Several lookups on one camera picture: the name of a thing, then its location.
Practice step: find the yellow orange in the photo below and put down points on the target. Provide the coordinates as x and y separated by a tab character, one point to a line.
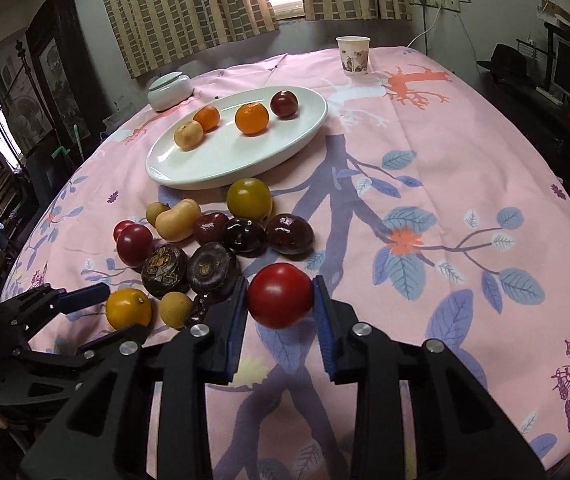
128	309

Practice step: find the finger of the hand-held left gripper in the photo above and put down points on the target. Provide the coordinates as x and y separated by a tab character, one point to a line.
85	296
95	345

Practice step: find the round tan fruit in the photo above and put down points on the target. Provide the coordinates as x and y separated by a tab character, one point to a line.
188	135

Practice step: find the small black fruit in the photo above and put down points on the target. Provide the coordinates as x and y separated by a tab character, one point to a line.
199	310

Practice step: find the small orange tangerine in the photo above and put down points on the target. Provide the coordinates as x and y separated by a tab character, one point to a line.
208	117

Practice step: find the small yellow-green fruit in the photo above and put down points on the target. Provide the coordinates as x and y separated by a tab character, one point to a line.
155	212

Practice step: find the dark patterned mangosteen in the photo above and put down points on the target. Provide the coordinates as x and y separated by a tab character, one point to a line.
165	270

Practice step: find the electric fan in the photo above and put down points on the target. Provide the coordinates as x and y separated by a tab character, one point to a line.
27	112

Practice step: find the white wall power strip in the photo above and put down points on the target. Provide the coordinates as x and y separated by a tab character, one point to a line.
435	0

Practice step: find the pink printed tablecloth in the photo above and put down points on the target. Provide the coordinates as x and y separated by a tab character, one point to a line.
440	160

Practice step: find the dark red plum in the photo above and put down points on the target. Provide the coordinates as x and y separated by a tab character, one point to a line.
284	104

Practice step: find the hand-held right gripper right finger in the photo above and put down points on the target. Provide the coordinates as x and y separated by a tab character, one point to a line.
326	330

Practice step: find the white lidded ceramic jar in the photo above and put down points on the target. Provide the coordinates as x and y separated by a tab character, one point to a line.
169	91

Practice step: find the white oval plate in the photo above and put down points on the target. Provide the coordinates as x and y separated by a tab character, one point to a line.
245	155

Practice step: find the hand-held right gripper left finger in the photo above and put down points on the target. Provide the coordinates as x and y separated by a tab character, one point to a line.
234	330

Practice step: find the small red tomato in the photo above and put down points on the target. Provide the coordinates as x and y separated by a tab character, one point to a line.
120	230

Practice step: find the dark wooden framed picture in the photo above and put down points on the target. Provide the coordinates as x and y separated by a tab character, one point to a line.
65	70

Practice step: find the yellow-green orange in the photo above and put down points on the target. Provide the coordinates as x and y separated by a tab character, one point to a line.
249	199

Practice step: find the printed paper cup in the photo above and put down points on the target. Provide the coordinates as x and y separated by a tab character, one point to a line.
352	56

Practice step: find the small tan longan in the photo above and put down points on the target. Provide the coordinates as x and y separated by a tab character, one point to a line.
175	310

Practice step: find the black hat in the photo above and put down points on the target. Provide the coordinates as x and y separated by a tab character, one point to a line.
507	60

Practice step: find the dark purple plum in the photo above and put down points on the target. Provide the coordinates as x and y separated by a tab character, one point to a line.
290	234
244	237

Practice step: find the wide striped curtain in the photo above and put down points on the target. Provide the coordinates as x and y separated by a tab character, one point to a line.
180	10

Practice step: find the bright red tomato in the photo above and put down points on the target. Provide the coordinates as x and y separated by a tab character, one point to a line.
280	295

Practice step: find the long pale yellow fruit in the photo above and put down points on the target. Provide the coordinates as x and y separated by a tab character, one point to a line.
177	221

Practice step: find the large orange tangerine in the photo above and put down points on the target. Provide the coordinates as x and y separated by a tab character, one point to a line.
252	118

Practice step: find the dark brown mangosteen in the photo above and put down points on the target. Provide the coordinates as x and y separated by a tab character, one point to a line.
212	267

